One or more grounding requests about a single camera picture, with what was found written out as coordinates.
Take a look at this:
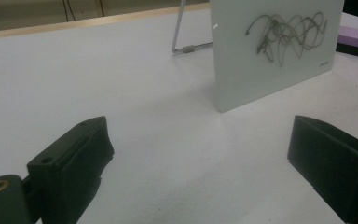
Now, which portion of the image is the pale green glass writing board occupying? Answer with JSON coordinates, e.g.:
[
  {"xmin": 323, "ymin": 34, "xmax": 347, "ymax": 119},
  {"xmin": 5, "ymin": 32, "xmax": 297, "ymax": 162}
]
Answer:
[{"xmin": 209, "ymin": 0, "xmax": 345, "ymax": 114}]

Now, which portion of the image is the purple board eraser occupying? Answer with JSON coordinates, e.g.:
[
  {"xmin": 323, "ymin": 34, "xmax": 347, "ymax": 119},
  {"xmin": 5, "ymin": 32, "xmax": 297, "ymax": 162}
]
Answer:
[{"xmin": 336, "ymin": 25, "xmax": 358, "ymax": 61}]

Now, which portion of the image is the metal wire board stand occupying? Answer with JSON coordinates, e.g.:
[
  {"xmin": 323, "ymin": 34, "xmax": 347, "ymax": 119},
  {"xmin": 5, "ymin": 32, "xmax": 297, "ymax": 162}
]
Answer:
[{"xmin": 171, "ymin": 0, "xmax": 214, "ymax": 55}]

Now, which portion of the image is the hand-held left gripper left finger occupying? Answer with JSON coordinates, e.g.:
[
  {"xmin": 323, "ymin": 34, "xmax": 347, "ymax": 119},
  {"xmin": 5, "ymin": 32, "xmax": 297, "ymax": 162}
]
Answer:
[{"xmin": 26, "ymin": 116, "xmax": 116, "ymax": 224}]

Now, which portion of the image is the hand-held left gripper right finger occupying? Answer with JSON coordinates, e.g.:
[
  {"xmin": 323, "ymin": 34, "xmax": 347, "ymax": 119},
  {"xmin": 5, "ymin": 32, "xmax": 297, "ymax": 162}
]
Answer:
[{"xmin": 286, "ymin": 115, "xmax": 358, "ymax": 224}]

